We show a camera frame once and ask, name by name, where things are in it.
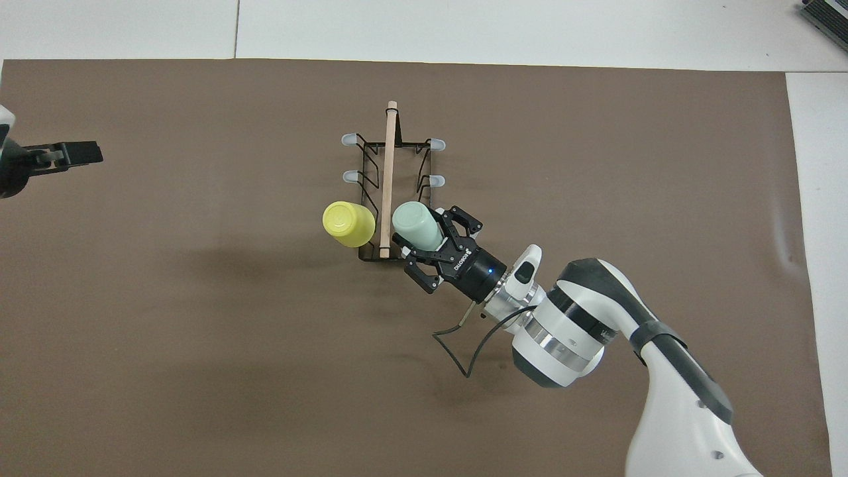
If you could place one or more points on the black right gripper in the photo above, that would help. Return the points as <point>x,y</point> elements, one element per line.
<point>472,271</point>

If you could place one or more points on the pale green cup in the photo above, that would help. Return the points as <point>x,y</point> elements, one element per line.
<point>417,225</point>

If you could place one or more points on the grey ribbed device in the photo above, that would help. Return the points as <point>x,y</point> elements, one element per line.
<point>828,14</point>

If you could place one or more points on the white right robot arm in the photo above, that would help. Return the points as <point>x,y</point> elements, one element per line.
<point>662,371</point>

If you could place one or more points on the brown table mat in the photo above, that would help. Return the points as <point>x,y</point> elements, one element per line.
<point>199,331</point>

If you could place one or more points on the yellow cup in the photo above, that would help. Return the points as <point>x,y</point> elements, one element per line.
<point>348,223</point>

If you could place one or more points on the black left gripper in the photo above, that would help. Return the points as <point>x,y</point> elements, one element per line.
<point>13,171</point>

